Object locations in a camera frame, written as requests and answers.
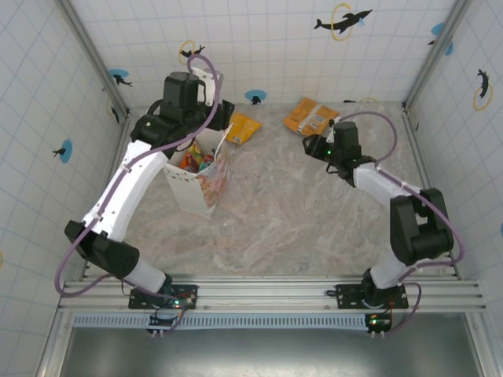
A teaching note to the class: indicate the yellow snack packet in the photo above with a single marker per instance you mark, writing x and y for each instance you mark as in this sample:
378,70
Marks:
243,127

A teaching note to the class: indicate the large orange snack packet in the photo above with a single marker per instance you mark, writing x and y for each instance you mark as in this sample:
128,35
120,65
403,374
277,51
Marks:
306,114

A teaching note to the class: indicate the orange-red Fox's candy bag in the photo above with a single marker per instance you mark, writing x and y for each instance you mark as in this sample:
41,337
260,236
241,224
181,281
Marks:
192,155

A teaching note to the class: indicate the cartoon animal paper bag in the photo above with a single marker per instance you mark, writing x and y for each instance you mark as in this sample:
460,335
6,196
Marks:
192,192

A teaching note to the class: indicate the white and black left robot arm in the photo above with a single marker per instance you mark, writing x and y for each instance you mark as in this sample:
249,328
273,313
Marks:
125,188

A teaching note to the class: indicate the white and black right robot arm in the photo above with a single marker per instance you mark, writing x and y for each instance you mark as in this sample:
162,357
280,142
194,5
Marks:
377,180

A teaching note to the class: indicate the dolphin blue circle sticker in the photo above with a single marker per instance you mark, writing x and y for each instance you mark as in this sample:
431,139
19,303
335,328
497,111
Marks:
255,95
118,74
438,29
67,151

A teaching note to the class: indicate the grey metal panel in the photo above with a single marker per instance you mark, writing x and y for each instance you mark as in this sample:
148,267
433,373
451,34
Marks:
275,353

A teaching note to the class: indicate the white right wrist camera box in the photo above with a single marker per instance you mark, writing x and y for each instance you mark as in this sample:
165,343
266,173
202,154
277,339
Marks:
332,125

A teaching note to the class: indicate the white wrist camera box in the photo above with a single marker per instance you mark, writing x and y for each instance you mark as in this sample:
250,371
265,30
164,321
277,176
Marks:
332,125
208,84

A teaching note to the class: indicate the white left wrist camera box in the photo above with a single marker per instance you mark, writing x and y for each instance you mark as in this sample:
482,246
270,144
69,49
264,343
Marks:
208,84

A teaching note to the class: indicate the aluminium side rail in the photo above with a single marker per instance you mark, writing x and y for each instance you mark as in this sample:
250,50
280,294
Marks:
121,135
412,129

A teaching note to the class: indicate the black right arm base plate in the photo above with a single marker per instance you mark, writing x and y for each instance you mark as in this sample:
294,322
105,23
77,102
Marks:
347,292

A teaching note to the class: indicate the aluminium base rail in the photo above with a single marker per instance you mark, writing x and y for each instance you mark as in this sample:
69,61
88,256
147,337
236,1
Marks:
267,290

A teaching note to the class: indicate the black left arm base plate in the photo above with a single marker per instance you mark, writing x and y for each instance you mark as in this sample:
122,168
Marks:
188,292

